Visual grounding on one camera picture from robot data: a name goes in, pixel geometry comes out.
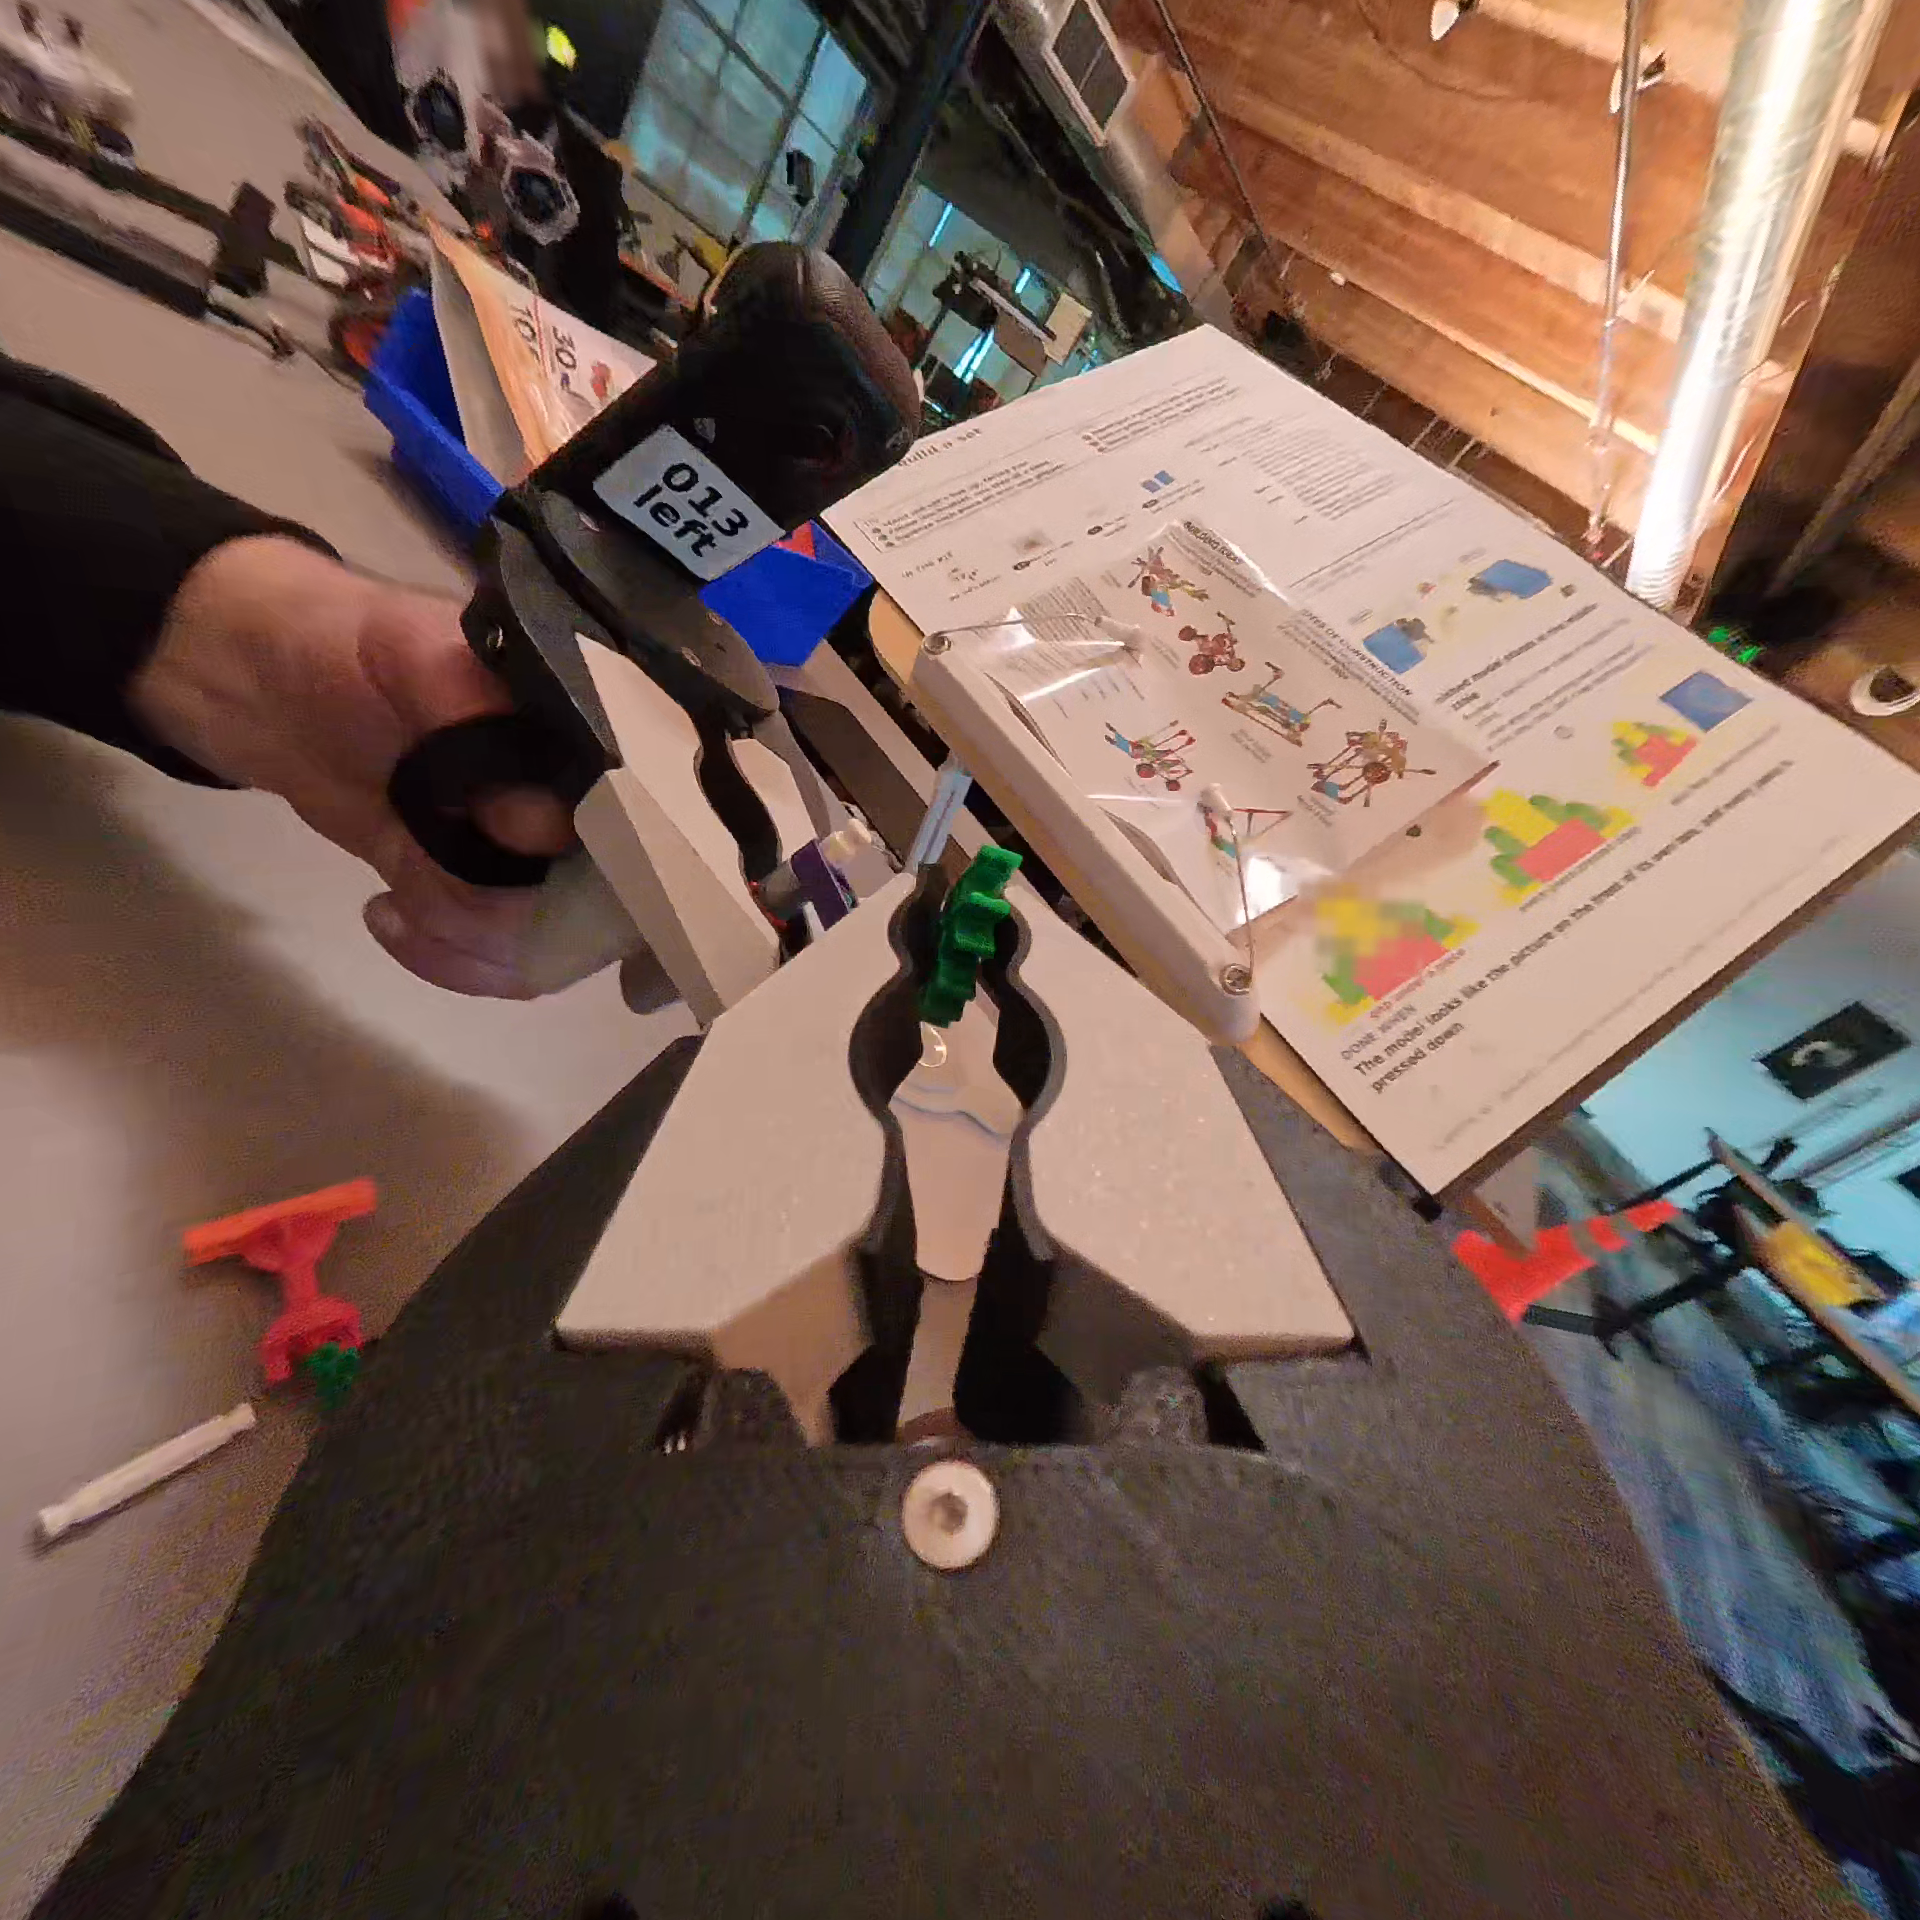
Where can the white air vent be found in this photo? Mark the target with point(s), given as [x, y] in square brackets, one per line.
[1089, 67]

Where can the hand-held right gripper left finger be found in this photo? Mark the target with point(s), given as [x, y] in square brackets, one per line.
[721, 1200]

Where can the wooden table with black legs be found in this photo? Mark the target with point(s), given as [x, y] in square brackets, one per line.
[1844, 1319]

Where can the person's left hand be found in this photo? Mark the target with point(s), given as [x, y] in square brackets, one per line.
[299, 674]

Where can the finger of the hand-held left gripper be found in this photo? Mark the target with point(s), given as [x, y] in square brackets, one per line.
[660, 839]
[795, 795]

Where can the orange traffic cone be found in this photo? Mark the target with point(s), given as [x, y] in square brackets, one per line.
[1529, 1267]

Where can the orange red connector piece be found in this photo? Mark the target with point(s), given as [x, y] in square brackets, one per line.
[292, 1259]

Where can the shiny silver pipe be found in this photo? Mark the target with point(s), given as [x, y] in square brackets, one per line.
[1755, 299]

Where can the white document stand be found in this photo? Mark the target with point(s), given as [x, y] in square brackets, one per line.
[1079, 839]

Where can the person's left forearm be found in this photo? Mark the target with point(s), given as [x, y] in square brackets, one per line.
[105, 523]

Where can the white instruction sheet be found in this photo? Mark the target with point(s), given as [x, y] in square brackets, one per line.
[1650, 751]

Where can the plain blue plastic bin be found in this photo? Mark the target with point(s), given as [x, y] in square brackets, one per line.
[427, 434]

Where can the printed toy packaging bag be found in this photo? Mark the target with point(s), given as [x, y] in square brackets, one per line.
[523, 376]

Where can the black metal pole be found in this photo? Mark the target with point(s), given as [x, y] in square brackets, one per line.
[915, 119]

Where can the white plastic rod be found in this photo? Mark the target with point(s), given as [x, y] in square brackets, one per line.
[149, 1473]

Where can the white ceiling spotlight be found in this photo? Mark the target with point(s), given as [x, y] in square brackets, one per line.
[1447, 13]

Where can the silver ventilation duct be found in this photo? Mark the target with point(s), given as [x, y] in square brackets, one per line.
[1140, 180]

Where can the green connector piece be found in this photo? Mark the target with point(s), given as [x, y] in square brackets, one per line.
[331, 1372]
[968, 930]

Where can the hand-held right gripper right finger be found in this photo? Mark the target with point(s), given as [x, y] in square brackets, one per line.
[1184, 1200]

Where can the black bar tool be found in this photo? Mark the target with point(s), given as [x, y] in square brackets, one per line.
[119, 241]

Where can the orange black toy vehicle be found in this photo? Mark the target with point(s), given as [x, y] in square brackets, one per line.
[353, 225]

